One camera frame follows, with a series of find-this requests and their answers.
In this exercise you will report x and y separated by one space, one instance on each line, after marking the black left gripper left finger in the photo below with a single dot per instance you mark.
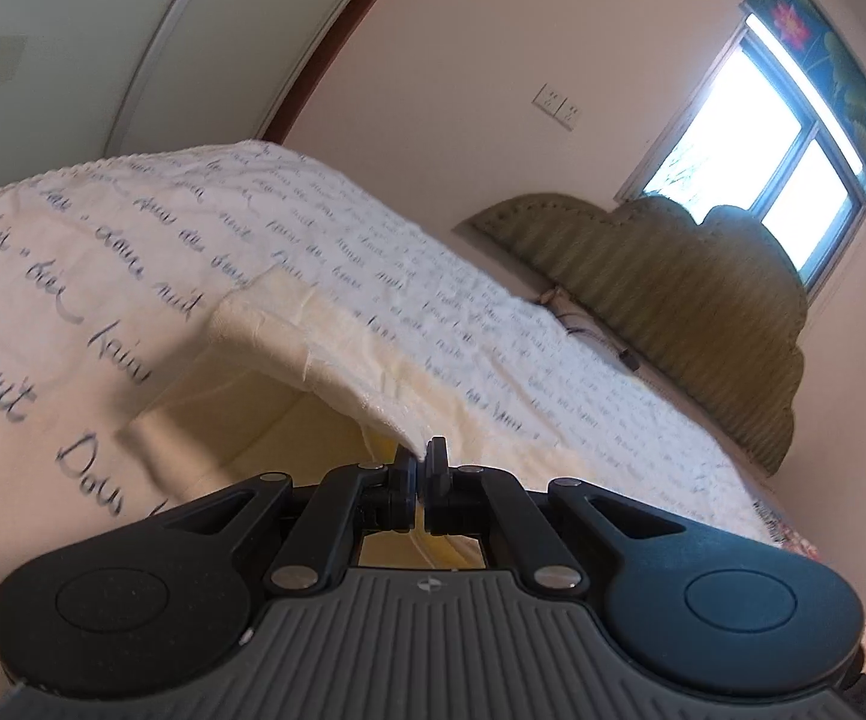
351 503

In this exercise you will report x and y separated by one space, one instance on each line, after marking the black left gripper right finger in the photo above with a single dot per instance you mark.
490 506

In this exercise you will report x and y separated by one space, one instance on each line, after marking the cream fleece pants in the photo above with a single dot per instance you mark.
290 382

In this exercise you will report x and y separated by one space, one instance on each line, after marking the pink floral blanket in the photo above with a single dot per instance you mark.
782 533

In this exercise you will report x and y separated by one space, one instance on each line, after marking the olive green padded headboard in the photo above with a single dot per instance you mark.
715 306

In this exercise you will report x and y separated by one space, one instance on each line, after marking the white script-print bedspread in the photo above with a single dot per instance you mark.
110 272

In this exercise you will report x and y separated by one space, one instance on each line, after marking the white sliding wardrobe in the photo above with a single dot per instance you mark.
81 79

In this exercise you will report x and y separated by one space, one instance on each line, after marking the blue floral window valance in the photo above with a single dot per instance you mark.
817 57

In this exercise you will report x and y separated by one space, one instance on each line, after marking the white wall socket plate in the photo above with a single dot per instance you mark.
549 100

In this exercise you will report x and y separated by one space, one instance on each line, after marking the window with metal frame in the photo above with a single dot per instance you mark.
757 135

